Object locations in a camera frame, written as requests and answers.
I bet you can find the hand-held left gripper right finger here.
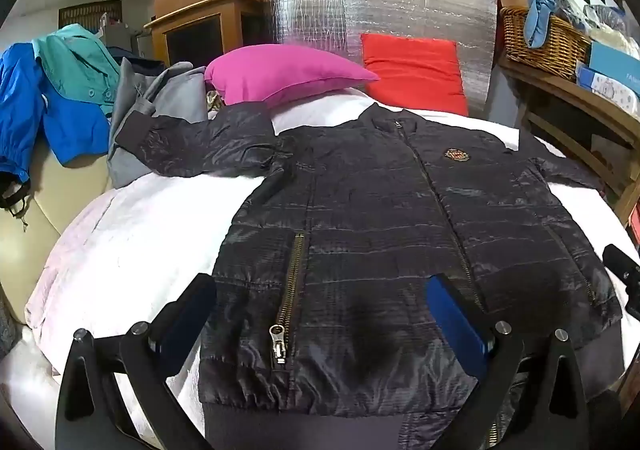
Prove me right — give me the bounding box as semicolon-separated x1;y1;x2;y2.
425;274;591;450

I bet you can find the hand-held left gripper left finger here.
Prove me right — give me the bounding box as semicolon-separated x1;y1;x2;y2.
55;272;218;450

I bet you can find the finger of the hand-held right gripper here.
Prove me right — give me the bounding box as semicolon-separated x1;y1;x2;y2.
602;244;640;291

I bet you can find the black puffer jacket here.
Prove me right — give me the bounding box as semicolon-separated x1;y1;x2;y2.
114;102;623;450

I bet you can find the wooden shelf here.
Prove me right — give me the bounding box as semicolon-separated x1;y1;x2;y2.
497;52;640;225

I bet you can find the white patterned box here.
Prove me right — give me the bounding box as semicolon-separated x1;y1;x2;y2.
575;62;640;118

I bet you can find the blue cardboard box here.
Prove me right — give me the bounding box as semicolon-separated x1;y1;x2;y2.
587;40;640;98

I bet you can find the grey garment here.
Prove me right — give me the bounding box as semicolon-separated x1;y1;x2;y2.
106;57;211;191

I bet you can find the wicker basket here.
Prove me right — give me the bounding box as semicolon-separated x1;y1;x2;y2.
501;4;593;83

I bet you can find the blue jacket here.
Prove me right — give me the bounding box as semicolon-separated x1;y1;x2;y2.
0;42;113;181

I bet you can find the light blue cloth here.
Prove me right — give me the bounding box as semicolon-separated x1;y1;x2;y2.
525;0;571;50

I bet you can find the red pillow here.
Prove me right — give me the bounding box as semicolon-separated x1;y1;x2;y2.
360;33;471;118

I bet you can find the pink pillow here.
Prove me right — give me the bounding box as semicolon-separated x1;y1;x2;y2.
204;44;381;109

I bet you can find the teal jacket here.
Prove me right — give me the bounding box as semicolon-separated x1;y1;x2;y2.
32;24;121;118

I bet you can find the dark wooden lattice panel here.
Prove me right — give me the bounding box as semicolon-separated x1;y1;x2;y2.
59;0;123;30

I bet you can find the silver insulation sheet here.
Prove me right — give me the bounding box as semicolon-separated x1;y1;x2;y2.
261;0;501;113

